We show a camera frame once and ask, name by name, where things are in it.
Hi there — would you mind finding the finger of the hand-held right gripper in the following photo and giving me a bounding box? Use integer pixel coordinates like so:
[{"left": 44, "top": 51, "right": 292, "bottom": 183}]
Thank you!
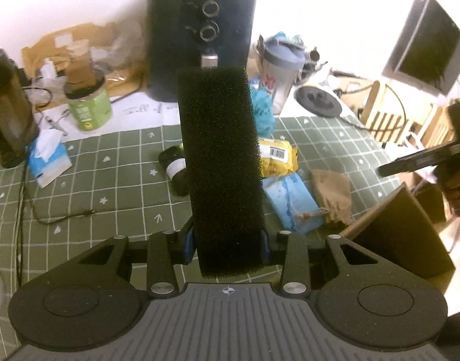
[{"left": 378, "top": 146, "right": 449, "bottom": 177}]

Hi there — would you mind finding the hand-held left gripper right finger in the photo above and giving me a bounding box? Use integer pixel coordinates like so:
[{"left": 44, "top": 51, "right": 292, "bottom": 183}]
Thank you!
[{"left": 260, "top": 229, "right": 384, "bottom": 296}]

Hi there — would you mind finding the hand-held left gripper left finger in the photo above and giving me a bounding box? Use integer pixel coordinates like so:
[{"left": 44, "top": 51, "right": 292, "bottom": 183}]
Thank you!
[{"left": 79, "top": 226, "right": 196, "bottom": 296}]

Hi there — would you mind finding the light blue soft packet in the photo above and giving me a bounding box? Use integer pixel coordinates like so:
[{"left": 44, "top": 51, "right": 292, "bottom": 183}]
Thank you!
[{"left": 262, "top": 173, "right": 324, "bottom": 233}]

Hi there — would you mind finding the brown cardboard box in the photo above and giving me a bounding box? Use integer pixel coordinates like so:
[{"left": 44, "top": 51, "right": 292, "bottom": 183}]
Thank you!
[{"left": 339, "top": 182, "right": 456, "bottom": 281}]

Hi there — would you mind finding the brown drawstring pouch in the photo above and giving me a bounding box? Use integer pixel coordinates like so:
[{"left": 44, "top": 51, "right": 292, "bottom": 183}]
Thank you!
[{"left": 295, "top": 169, "right": 354, "bottom": 227}]

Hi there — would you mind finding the yellow snack packet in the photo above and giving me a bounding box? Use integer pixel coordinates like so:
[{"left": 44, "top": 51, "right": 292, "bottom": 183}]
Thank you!
[{"left": 257, "top": 138, "right": 299, "bottom": 178}]

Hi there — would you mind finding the black foam sponge block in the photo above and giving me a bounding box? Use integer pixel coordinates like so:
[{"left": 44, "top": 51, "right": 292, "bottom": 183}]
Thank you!
[{"left": 175, "top": 66, "right": 267, "bottom": 281}]

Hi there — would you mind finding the person's right hand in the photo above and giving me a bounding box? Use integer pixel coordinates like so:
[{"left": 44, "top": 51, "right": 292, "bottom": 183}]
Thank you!
[{"left": 440, "top": 165, "right": 460, "bottom": 219}]

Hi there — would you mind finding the flat computer monitor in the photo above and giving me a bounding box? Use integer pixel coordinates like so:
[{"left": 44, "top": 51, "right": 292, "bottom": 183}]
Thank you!
[{"left": 382, "top": 0, "right": 460, "bottom": 97}]

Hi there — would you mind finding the black bottle with white label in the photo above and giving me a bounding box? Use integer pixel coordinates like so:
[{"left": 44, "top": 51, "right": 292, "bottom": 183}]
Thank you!
[{"left": 158, "top": 145, "right": 191, "bottom": 197}]

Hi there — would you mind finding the black round kettle base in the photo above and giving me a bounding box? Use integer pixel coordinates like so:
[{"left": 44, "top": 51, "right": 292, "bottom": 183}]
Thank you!
[{"left": 295, "top": 86, "right": 342, "bottom": 117}]

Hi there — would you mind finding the green checkered tablecloth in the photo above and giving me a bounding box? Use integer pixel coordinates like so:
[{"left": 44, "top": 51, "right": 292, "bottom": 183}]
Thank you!
[{"left": 0, "top": 115, "right": 403, "bottom": 303}]

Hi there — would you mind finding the blue bath loofah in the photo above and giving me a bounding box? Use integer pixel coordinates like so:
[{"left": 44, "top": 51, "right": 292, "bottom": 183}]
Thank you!
[{"left": 250, "top": 85, "right": 276, "bottom": 134}]

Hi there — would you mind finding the white paper sheet with writing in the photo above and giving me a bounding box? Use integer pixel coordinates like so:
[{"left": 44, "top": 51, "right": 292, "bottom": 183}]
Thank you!
[{"left": 34, "top": 90, "right": 182, "bottom": 144}]

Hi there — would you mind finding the grey lidded shaker bottle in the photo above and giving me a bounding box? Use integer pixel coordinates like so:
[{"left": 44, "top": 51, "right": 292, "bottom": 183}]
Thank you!
[{"left": 262, "top": 38, "right": 306, "bottom": 116}]

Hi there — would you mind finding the blue tissue pack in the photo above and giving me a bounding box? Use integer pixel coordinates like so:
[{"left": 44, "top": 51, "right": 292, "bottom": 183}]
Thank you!
[{"left": 28, "top": 128, "right": 73, "bottom": 189}]

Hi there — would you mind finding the green tin can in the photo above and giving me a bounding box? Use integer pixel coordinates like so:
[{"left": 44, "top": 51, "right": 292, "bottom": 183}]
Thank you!
[{"left": 63, "top": 79, "right": 114, "bottom": 133}]

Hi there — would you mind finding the crinkled clear plastic bag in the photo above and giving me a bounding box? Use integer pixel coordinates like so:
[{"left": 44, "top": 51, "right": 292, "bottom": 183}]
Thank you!
[{"left": 270, "top": 31, "right": 306, "bottom": 48}]

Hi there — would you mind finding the grey pen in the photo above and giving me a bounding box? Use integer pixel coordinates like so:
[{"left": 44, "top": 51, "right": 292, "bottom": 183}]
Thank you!
[{"left": 45, "top": 111, "right": 69, "bottom": 137}]

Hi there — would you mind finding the black air fryer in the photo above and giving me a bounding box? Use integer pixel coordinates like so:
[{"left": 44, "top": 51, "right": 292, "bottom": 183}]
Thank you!
[{"left": 145, "top": 0, "right": 258, "bottom": 103}]

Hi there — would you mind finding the clear jar with brown powder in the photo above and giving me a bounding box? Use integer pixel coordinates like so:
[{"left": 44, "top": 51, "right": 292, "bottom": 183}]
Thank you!
[{"left": 66, "top": 39, "right": 97, "bottom": 94}]

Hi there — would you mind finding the dark electric kettle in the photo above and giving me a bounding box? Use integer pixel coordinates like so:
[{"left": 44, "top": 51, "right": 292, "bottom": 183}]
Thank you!
[{"left": 0, "top": 49, "right": 41, "bottom": 168}]

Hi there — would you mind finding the small white bottle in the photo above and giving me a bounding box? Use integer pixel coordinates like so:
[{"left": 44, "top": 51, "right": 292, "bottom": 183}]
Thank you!
[{"left": 42, "top": 60, "right": 60, "bottom": 80}]

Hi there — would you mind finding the open cardboard box with labels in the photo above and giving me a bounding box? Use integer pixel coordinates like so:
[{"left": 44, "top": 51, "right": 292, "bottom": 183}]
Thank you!
[{"left": 21, "top": 20, "right": 148, "bottom": 95}]

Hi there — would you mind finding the thin black cable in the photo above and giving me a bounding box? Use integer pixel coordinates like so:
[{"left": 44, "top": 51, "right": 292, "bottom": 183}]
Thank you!
[{"left": 15, "top": 158, "right": 97, "bottom": 290}]

